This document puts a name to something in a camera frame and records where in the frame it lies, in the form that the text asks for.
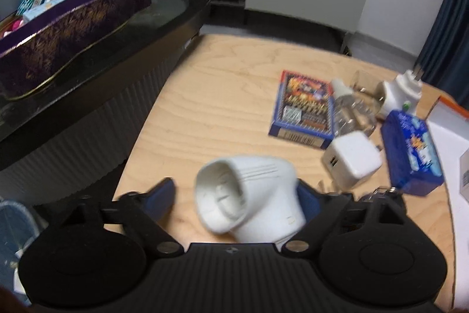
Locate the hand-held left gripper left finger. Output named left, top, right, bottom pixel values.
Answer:
left=59, top=177, right=184, bottom=257

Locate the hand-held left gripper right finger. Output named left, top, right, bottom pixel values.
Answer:
left=280, top=179, right=409, bottom=257

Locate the white plug-in repellent heater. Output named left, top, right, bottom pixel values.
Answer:
left=193, top=155, right=307, bottom=251

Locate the blue red card box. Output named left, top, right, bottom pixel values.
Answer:
left=268, top=70, right=335, bottom=150

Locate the white box with orange edge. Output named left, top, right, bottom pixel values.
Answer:
left=427, top=95, right=469, bottom=310

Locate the white USB charger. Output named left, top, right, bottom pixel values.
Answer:
left=322, top=131, right=385, bottom=191

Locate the clear bottle with white cap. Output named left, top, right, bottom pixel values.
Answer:
left=331, top=78, right=378, bottom=138

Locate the blue printed box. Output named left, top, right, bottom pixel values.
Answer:
left=380, top=109, right=445, bottom=197

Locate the white heater with glass bottle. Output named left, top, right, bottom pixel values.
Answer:
left=350, top=69, right=424, bottom=120

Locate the pale carton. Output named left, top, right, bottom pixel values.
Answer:
left=459, top=148, right=469, bottom=205

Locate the black glass coffee table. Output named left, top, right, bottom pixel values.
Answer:
left=0, top=0, right=214, bottom=196

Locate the purple patterned box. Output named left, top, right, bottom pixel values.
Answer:
left=0, top=0, right=152, bottom=101

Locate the light blue carton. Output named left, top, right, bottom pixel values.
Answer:
left=23, top=0, right=70, bottom=22

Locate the dark blue curtain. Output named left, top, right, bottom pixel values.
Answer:
left=416, top=0, right=469, bottom=108

